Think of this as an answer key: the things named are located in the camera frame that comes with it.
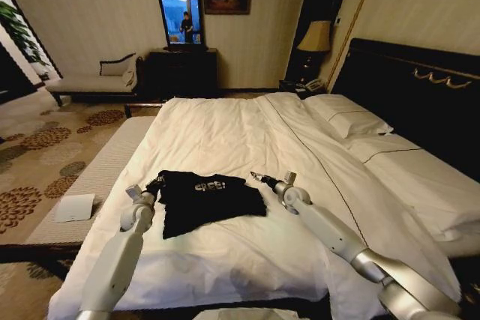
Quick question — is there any dark wooden headboard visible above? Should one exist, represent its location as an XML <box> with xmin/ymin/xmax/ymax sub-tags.
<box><xmin>328</xmin><ymin>37</ymin><xmax>480</xmax><ymax>203</ymax></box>

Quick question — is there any dark framed mirror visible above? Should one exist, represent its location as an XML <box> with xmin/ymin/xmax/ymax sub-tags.
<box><xmin>150</xmin><ymin>0</ymin><xmax>209</xmax><ymax>52</ymax></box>

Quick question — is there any table lamp with beige shade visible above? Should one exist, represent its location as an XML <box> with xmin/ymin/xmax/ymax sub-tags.
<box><xmin>295</xmin><ymin>19</ymin><xmax>333</xmax><ymax>70</ymax></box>

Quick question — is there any white duvet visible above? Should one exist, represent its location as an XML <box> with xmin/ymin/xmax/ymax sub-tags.
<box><xmin>48</xmin><ymin>91</ymin><xmax>463</xmax><ymax>320</ymax></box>

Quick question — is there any person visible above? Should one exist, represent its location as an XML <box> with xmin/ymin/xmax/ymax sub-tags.
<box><xmin>179</xmin><ymin>10</ymin><xmax>194</xmax><ymax>43</ymax></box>

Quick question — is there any dark wooden dresser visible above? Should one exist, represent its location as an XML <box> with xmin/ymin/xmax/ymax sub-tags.
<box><xmin>143</xmin><ymin>47</ymin><xmax>220</xmax><ymax>100</ymax></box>

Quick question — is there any white robot front shell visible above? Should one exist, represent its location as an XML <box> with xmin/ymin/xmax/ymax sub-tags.
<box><xmin>204</xmin><ymin>307</ymin><xmax>290</xmax><ymax>320</ymax></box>

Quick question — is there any gold headboard ornament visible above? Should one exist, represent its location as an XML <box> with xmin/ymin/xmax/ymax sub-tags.
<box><xmin>412</xmin><ymin>67</ymin><xmax>473</xmax><ymax>91</ymax></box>

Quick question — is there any cream chaise longue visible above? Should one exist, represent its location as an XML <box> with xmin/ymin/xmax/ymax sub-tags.
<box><xmin>45</xmin><ymin>52</ymin><xmax>146</xmax><ymax>108</ymax></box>

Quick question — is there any dark nightstand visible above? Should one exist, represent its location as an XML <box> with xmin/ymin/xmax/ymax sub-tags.
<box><xmin>277</xmin><ymin>78</ymin><xmax>331</xmax><ymax>95</ymax></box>

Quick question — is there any green leafy plant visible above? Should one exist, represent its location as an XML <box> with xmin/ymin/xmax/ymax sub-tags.
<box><xmin>0</xmin><ymin>0</ymin><xmax>50</xmax><ymax>70</ymax></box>

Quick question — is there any white paper sheet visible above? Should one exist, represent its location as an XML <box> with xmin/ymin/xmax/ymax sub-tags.
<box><xmin>54</xmin><ymin>193</ymin><xmax>97</xmax><ymax>223</ymax></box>

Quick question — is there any pale striped bed bench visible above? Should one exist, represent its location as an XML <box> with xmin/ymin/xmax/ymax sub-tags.
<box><xmin>25</xmin><ymin>115</ymin><xmax>157</xmax><ymax>247</ymax></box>

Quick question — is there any black printed T-shirt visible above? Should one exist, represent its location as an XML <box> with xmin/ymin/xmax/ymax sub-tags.
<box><xmin>155</xmin><ymin>169</ymin><xmax>269</xmax><ymax>241</ymax></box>

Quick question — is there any white pillow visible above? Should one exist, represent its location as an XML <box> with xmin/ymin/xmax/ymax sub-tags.
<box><xmin>302</xmin><ymin>94</ymin><xmax>395</xmax><ymax>139</ymax></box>

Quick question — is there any white desk telephone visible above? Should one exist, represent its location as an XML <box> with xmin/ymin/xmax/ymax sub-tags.
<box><xmin>304</xmin><ymin>77</ymin><xmax>326</xmax><ymax>93</ymax></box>

